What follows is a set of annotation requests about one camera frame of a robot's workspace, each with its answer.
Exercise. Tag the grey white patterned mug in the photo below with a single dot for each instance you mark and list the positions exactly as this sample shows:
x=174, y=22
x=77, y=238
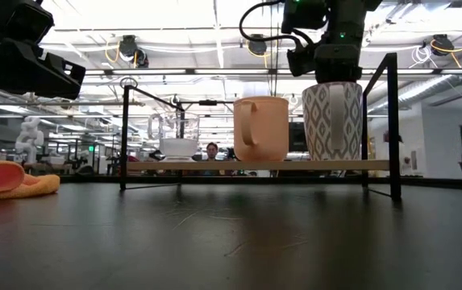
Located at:
x=319, y=129

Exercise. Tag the black monitor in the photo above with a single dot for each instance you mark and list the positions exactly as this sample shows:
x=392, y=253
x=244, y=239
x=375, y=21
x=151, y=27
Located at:
x=297, y=137

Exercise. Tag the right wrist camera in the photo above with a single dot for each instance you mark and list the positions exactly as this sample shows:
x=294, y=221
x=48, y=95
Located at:
x=301, y=60

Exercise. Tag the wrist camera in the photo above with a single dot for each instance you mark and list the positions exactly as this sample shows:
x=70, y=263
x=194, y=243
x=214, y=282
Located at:
x=301, y=60
x=29, y=20

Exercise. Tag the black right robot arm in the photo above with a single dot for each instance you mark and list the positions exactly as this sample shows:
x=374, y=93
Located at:
x=303, y=16

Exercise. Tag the black aluminium table frame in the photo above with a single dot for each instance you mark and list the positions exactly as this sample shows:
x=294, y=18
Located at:
x=93, y=179

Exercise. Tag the person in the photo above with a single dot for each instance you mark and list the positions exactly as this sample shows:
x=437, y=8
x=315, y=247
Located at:
x=212, y=151

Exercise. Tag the orange cloth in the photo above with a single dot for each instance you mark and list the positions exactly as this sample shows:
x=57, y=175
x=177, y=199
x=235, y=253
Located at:
x=13, y=181

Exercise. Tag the white robot figure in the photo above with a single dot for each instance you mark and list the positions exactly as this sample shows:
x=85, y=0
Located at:
x=29, y=137

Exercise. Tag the peach plastic mug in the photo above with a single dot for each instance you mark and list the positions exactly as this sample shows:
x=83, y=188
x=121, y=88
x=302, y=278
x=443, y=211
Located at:
x=267, y=133

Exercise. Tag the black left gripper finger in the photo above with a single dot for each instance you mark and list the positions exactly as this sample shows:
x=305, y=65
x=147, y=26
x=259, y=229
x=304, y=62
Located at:
x=33, y=70

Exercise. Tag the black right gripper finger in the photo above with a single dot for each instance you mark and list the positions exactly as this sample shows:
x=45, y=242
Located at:
x=337, y=64

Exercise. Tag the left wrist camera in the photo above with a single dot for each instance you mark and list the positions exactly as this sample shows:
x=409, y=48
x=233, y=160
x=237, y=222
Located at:
x=29, y=20

